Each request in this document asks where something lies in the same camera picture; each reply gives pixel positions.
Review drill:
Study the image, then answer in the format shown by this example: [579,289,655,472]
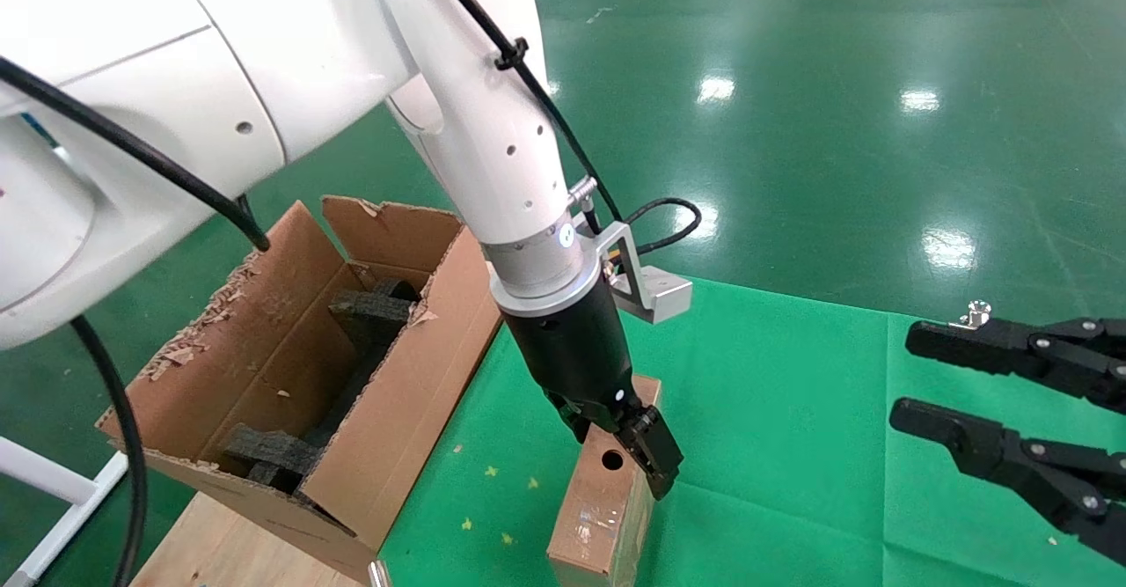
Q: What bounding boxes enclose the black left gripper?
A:
[504,279,684,502]

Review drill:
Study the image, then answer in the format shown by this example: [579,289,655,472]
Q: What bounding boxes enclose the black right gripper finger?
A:
[888,398,1126,568]
[906,316,1126,414]

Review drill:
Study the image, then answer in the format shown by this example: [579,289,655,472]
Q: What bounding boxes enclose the small brown cardboard box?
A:
[545,374,662,587]

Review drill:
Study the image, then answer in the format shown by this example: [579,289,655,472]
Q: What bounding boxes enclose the large open cardboard carton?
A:
[95,195,504,583]

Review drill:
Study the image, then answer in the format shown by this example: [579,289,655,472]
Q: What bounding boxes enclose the green table cloth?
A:
[378,275,1126,587]

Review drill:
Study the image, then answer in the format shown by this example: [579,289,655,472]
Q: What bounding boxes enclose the black foam insert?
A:
[327,277,421,355]
[220,422,325,495]

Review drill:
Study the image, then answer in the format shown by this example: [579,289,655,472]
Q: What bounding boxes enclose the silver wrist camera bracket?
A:
[581,220,693,324]

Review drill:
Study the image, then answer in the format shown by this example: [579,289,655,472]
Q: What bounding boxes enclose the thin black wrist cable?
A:
[413,0,703,258]

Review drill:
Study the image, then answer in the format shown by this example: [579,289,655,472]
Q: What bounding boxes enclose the white metal frame pipe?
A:
[0,436,131,587]

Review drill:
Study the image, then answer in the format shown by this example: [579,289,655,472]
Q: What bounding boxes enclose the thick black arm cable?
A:
[0,55,272,587]

